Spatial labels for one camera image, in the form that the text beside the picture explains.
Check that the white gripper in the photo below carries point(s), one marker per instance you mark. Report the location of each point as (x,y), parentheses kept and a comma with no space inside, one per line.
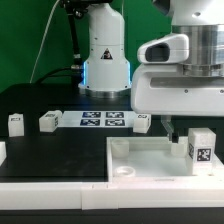
(164,90)

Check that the white square tabletop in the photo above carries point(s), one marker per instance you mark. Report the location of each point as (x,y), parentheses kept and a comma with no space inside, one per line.
(140,159)

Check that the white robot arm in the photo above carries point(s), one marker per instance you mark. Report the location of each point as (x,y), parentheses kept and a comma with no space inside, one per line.
(182,73)

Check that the white sheet with tags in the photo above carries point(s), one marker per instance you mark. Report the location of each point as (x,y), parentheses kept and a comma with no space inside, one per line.
(97,119)

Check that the white U-shaped fence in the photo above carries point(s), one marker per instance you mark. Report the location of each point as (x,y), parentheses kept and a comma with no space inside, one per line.
(155,193)

